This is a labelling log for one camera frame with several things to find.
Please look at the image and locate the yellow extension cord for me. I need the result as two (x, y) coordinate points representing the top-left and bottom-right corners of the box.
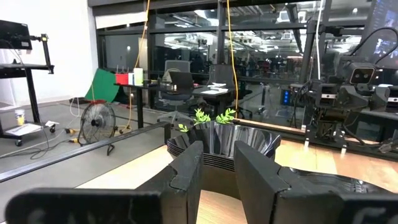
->
(226, 0), (240, 119)

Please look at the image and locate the black office desk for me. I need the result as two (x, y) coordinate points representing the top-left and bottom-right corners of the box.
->
(113, 81), (234, 129)

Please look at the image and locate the white hanging cable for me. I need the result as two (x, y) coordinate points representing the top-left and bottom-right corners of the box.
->
(314, 0), (324, 81)

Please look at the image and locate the black laptop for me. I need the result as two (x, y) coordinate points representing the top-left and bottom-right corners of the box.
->
(169, 70), (196, 93)

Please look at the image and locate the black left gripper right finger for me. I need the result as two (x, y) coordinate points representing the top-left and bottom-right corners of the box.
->
(233, 139), (290, 224)

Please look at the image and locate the grey floor cable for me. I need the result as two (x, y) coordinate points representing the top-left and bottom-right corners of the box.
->
(0, 102), (82, 160)

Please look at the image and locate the black floor fan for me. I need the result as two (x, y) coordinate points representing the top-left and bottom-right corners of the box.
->
(76, 100), (118, 156)

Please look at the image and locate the yellow black power plug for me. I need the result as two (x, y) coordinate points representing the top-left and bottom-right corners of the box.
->
(64, 127), (80, 144)

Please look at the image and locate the small red object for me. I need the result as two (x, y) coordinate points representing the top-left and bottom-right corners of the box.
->
(115, 72), (129, 86)

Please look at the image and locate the black office chair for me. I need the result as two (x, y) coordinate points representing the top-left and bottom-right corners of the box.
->
(205, 63), (253, 119)

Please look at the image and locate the white paper on cart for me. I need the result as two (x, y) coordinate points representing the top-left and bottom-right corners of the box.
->
(4, 123), (44, 137)

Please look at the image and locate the green panel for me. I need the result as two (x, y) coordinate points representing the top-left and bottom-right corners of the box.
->
(84, 68), (121, 104)

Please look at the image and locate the yellow bottle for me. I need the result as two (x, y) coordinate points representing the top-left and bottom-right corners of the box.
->
(14, 109), (25, 126)

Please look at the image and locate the grey office chair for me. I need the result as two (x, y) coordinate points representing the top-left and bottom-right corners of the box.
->
(156, 59), (196, 126)

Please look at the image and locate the black computer with blue lights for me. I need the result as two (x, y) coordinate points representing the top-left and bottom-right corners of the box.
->
(280, 88), (293, 106)

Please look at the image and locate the black monitor on stand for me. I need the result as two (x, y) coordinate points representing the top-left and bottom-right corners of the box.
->
(0, 19), (57, 147)

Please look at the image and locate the green plant in white pot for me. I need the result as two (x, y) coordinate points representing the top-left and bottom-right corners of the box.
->
(177, 107), (237, 134)

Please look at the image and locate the wooden shelf with black frame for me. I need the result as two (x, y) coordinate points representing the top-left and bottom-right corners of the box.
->
(76, 139), (398, 224)

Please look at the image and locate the yellow hanging cord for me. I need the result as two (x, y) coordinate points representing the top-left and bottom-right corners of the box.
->
(119, 0), (151, 134)

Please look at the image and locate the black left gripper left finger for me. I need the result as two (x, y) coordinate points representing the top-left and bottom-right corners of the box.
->
(136, 140), (205, 224)

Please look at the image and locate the white paper sheet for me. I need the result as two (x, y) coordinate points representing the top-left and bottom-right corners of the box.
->
(200, 88), (229, 95)

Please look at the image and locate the pale green cup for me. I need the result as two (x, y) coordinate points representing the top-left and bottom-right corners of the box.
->
(133, 67), (144, 86)

